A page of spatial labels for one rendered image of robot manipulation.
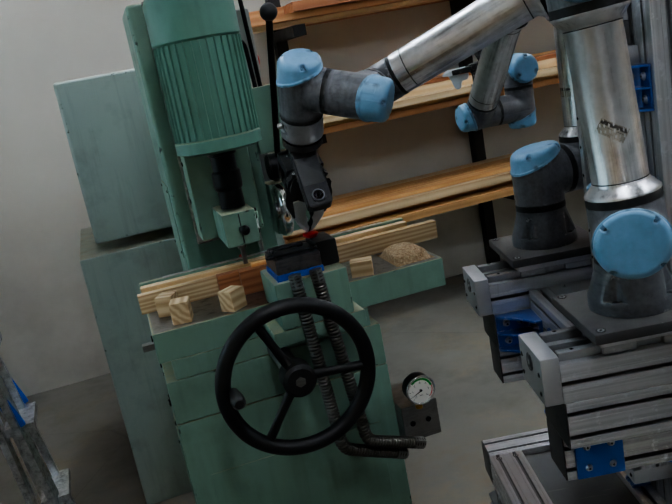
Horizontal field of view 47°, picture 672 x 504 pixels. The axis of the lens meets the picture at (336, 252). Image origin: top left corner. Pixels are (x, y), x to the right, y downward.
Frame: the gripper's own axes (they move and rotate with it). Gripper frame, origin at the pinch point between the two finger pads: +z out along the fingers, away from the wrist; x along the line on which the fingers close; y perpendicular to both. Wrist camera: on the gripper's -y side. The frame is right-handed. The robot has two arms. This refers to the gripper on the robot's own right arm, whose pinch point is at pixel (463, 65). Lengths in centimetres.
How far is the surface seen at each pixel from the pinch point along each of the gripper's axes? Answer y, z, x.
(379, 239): 23, -58, -59
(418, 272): 28, -74, -57
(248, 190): 4, -49, -81
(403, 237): 25, -58, -53
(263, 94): -14, -40, -69
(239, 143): -8, -66, -82
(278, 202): 9, -49, -76
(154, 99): -21, -39, -92
